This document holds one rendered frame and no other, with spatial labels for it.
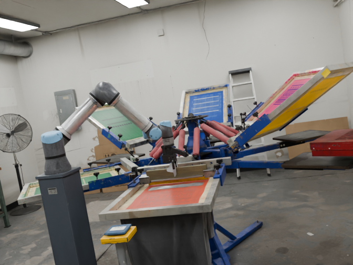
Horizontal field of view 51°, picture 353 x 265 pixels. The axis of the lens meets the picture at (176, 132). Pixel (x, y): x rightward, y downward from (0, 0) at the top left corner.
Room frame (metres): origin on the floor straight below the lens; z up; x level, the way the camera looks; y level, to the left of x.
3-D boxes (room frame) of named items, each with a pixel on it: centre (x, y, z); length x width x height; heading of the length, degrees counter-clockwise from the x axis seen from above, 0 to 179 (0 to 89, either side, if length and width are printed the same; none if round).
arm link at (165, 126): (2.38, 0.06, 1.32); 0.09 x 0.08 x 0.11; 102
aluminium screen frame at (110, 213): (2.16, 0.09, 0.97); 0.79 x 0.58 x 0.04; 167
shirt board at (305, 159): (2.73, -0.64, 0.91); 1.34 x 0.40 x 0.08; 47
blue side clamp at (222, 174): (2.33, -0.23, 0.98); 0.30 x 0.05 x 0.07; 167
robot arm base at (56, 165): (2.10, 0.71, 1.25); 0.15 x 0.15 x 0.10
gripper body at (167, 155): (2.38, 0.07, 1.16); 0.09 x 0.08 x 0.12; 77
